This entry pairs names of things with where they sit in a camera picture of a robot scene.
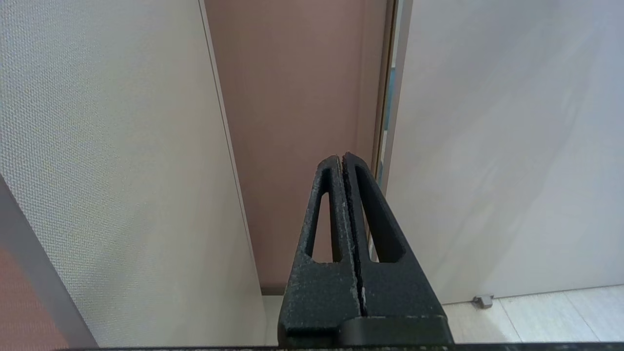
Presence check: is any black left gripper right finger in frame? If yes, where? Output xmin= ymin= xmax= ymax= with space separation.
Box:
xmin=343 ymin=152 xmax=447 ymax=317

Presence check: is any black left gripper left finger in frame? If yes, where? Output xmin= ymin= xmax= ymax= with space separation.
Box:
xmin=278 ymin=155 xmax=364 ymax=347

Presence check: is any white room door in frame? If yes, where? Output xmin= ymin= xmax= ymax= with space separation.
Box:
xmin=380 ymin=0 xmax=624 ymax=304

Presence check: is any teal object beyond door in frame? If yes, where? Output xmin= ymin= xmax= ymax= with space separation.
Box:
xmin=384 ymin=66 xmax=394 ymax=132

